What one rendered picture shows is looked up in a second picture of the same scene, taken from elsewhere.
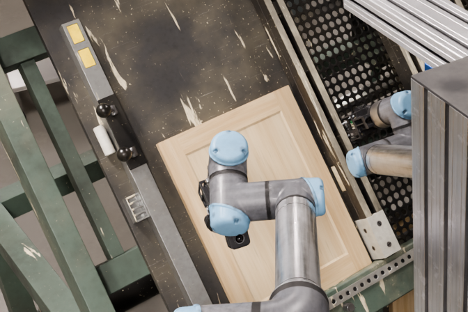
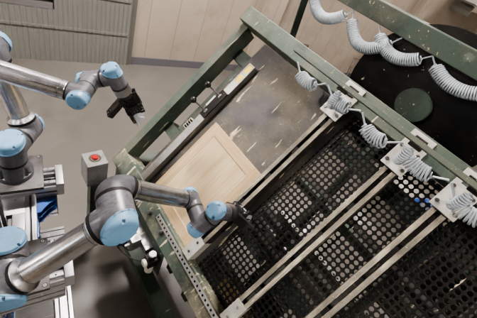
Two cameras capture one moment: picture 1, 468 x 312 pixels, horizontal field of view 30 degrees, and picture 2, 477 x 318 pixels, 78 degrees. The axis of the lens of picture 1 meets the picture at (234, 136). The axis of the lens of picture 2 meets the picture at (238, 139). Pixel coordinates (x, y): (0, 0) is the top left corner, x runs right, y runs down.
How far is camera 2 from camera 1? 1.97 m
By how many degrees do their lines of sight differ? 54
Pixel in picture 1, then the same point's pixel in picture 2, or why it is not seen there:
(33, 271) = not seen: hidden behind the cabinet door
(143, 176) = (199, 119)
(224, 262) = (174, 168)
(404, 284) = (174, 267)
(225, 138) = (111, 64)
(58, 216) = (178, 95)
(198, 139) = (221, 138)
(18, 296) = not seen: hidden behind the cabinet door
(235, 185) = (91, 74)
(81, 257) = (166, 108)
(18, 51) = (242, 60)
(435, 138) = not seen: outside the picture
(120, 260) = (176, 130)
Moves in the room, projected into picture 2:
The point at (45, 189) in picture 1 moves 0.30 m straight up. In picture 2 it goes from (186, 86) to (197, 42)
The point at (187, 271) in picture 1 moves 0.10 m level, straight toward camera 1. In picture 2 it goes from (167, 151) to (150, 150)
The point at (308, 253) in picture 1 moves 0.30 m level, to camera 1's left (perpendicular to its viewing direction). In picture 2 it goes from (13, 71) to (42, 37)
